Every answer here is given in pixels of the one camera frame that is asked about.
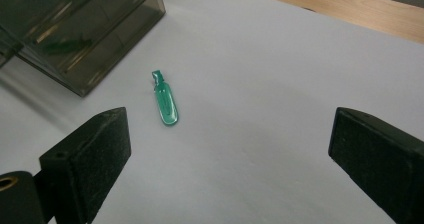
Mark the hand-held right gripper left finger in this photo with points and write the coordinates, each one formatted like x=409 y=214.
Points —
x=88 y=157

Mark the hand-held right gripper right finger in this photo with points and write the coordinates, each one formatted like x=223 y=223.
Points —
x=380 y=157

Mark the green plastic ampoule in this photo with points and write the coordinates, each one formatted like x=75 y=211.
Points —
x=165 y=100

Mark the smoky transparent plastic box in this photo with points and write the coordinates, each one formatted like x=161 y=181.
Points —
x=76 y=30

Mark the green ampoule inside box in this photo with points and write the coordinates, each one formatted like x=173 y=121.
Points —
x=66 y=46

